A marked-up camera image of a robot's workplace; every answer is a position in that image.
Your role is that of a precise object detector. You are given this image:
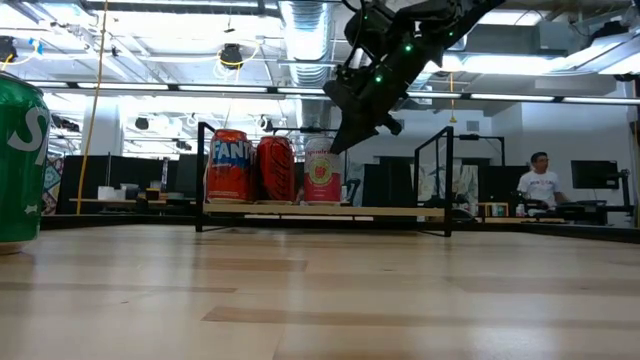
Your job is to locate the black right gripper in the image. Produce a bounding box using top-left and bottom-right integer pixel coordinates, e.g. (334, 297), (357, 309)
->
(322, 33), (442, 155)

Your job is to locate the red Coca-Cola can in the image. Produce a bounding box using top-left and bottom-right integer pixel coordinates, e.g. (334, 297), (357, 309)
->
(254, 135), (297, 204)

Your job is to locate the orange Fanta can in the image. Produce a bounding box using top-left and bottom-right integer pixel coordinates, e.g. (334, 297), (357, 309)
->
(205, 128), (257, 204)

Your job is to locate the green Sprite can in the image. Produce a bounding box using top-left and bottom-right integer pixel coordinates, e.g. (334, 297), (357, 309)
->
(0, 71), (51, 256)

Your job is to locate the small wooden shelf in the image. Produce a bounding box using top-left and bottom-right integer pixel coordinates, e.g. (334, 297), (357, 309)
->
(476, 200), (512, 224)

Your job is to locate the black partition panel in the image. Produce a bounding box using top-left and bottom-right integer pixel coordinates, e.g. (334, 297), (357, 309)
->
(362, 156), (416, 209)
(56, 154), (201, 216)
(477, 164), (532, 221)

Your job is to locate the black bar with light strips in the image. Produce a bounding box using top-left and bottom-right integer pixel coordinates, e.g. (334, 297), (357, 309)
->
(24, 79), (640, 107)

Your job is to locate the person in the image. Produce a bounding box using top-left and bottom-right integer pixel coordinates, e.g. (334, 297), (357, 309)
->
(516, 151), (571, 210)

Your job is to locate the black monitor on stand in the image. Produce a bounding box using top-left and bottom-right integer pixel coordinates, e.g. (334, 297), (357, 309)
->
(570, 159), (632, 211)

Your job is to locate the black desk with equipment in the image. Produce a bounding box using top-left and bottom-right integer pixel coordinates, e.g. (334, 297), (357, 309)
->
(529, 198), (636, 226)

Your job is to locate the white box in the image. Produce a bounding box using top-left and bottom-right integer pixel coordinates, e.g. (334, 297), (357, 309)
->
(96, 185), (127, 202)

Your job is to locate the wooden desk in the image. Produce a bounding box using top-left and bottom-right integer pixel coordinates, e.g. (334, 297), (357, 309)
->
(68, 197), (169, 206)

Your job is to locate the colourful patterned partition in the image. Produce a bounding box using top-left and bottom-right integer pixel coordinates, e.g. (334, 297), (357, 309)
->
(40, 156), (65, 216)

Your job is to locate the black ceiling device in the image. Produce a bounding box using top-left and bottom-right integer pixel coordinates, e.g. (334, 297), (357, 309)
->
(0, 35), (18, 64)

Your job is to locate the silver ventilation duct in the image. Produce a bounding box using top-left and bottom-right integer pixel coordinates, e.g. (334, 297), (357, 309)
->
(277, 0), (335, 157)
(407, 49), (469, 92)

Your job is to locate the yellow hanging pull cord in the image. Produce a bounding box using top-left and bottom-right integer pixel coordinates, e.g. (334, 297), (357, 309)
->
(448, 72), (459, 125)

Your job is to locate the black wire tray rack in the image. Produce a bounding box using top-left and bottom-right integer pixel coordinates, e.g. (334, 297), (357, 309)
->
(194, 121), (454, 238)

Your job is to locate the black metal frame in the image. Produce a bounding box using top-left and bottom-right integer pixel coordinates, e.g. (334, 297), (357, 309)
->
(452, 133), (506, 167)

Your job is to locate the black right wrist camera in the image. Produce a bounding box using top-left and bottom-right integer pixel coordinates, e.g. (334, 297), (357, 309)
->
(343, 0), (401, 57)

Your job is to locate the black overhead camera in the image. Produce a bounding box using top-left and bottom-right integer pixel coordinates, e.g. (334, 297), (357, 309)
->
(218, 42), (246, 71)

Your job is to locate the yellow hanging cable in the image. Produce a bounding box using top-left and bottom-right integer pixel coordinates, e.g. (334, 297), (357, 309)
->
(74, 0), (109, 216)

